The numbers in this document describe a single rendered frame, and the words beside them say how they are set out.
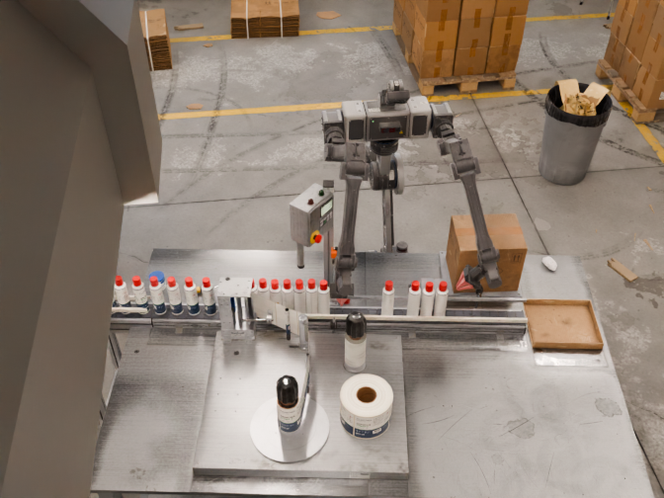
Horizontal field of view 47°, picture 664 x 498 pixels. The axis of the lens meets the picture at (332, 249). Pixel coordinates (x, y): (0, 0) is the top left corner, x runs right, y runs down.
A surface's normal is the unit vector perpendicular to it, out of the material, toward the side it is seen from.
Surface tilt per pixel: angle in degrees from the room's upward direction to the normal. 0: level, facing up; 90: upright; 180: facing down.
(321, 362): 0
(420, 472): 0
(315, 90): 0
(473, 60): 90
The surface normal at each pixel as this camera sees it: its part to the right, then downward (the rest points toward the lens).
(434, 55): 0.11, 0.63
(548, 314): 0.00, -0.73
